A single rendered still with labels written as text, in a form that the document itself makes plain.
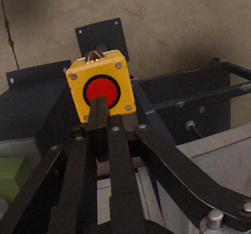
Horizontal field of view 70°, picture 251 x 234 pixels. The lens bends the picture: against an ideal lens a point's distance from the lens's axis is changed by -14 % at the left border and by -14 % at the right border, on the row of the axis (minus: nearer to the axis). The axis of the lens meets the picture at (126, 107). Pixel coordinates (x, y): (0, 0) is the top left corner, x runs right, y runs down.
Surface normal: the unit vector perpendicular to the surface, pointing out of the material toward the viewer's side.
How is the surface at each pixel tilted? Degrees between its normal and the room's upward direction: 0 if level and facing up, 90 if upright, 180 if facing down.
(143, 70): 0
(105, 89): 0
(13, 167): 90
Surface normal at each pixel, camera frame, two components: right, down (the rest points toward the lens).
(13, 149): 0.11, 0.37
